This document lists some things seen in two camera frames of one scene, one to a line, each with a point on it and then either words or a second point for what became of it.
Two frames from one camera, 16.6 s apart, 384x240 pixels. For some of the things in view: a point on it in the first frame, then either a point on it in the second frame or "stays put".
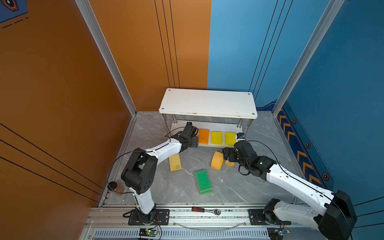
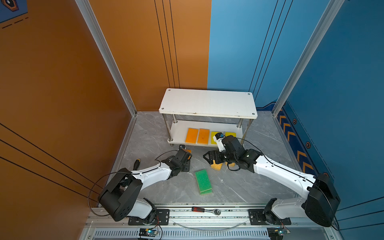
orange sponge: [203, 136] stays put
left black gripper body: [193, 143] → [186, 167]
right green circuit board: [275, 233] stays put
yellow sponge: [216, 138] stays put
